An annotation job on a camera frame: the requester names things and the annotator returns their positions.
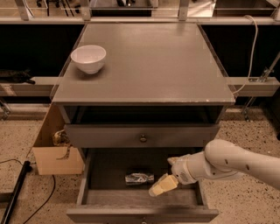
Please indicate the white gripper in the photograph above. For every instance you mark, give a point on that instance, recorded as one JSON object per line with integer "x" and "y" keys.
{"x": 180, "y": 170}

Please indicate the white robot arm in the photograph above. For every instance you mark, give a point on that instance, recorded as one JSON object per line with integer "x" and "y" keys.
{"x": 219, "y": 160}

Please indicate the round top drawer knob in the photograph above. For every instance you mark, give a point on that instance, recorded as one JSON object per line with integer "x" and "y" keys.
{"x": 143, "y": 139}

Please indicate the open grey middle drawer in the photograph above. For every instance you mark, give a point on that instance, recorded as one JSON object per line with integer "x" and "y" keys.
{"x": 105, "y": 198}

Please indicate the grey wooden drawer cabinet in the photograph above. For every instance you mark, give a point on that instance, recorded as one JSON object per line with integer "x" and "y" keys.
{"x": 154, "y": 74}

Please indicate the closed grey top drawer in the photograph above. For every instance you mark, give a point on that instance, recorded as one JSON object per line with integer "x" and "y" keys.
{"x": 127, "y": 136}

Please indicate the crumpled paper in box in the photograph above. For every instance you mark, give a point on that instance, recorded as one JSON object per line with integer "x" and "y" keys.
{"x": 60, "y": 138}

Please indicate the cardboard box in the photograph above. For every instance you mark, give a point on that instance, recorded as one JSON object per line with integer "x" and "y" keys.
{"x": 51, "y": 159}

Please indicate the white ceramic bowl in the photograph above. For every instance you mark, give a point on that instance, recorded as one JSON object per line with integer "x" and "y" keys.
{"x": 90, "y": 59}

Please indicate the black bar on floor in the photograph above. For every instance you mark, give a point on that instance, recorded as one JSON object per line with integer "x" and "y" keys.
{"x": 12, "y": 197}

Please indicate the black object on shelf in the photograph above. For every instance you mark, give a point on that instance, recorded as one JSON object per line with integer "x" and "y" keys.
{"x": 16, "y": 76}

